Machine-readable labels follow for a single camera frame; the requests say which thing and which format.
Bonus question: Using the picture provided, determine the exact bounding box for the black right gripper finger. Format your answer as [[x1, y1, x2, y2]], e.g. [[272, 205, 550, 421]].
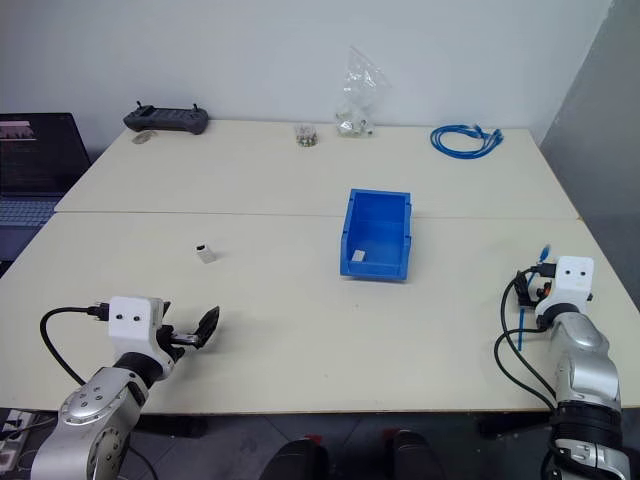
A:
[[514, 271, 532, 308]]

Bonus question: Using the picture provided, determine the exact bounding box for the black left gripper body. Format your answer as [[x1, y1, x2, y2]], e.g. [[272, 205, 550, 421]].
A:
[[155, 319, 201, 372]]

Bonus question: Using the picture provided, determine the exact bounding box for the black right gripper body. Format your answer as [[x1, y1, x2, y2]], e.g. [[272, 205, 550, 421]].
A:
[[525, 272, 552, 307]]

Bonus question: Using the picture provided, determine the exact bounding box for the black table foot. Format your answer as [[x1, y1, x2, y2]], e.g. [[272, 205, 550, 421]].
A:
[[133, 414, 208, 438]]

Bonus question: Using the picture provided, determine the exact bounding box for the grey partition panel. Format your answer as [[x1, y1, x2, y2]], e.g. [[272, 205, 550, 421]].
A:
[[538, 0, 640, 321]]

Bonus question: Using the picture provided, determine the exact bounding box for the blue plastic bin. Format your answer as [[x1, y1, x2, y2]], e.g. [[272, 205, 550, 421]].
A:
[[339, 187, 416, 284]]

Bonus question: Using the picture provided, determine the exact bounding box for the white power strip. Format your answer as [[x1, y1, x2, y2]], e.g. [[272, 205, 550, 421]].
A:
[[0, 408, 37, 472]]

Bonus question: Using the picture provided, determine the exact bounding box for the dark grey remote controller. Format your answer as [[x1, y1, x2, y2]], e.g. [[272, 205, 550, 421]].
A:
[[122, 101, 211, 137]]

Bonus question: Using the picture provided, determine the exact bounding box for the open laptop computer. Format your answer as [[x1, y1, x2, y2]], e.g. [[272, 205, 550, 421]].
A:
[[0, 112, 93, 262]]

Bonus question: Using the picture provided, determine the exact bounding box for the clear plastic bag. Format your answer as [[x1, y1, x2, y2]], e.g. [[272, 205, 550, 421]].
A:
[[334, 45, 393, 139]]

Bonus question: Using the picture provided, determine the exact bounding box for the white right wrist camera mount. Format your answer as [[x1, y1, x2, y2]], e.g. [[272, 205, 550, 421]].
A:
[[534, 255, 595, 321]]

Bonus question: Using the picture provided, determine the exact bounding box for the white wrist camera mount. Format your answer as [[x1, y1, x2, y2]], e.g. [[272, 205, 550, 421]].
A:
[[534, 255, 595, 321], [107, 295, 165, 359]]

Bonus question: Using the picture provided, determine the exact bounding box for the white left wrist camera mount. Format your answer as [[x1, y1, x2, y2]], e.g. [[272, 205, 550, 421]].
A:
[[107, 295, 165, 359]]

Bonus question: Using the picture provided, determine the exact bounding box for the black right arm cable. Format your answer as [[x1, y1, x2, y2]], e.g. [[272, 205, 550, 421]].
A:
[[493, 261, 558, 414]]

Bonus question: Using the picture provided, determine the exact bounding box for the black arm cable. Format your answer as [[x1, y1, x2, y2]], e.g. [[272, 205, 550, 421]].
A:
[[493, 261, 558, 414], [39, 301, 112, 387]]

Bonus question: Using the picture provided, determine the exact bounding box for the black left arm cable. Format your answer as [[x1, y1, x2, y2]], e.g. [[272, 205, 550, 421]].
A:
[[39, 301, 112, 387]]

